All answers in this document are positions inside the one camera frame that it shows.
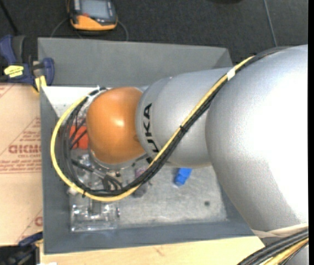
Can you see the clear plastic container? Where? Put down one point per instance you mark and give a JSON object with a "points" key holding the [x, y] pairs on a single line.
{"points": [[101, 219]]}

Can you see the brown cardboard board red print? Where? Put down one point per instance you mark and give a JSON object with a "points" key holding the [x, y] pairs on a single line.
{"points": [[13, 192]]}

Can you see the blue sponge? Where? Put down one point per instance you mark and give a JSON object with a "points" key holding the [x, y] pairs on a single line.
{"points": [[182, 176]]}

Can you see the purple grey small object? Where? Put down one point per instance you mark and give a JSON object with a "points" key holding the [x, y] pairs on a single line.
{"points": [[141, 190]]}

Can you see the grey metal bin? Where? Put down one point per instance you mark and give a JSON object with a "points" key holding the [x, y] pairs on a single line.
{"points": [[134, 65]]}

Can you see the orange block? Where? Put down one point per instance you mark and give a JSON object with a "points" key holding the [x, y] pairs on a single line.
{"points": [[81, 141]]}

